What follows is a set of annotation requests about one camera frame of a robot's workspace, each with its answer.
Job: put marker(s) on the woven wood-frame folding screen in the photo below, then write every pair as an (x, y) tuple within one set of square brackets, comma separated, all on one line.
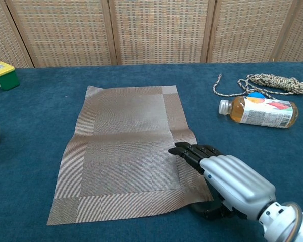
[(154, 30)]

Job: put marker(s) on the green container with yellow lid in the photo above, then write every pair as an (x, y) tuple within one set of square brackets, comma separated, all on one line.
[(7, 80)]

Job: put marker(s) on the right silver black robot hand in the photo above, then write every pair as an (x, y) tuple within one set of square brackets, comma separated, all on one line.
[(240, 181)]

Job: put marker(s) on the gray woven placemat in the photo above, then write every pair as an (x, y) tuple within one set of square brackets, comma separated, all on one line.
[(123, 156)]

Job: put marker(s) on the juice bottle with printed label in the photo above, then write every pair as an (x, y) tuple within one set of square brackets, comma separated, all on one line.
[(265, 113)]

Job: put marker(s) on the right blue-gray robot arm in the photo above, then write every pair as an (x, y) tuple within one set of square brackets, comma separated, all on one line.
[(288, 221)]

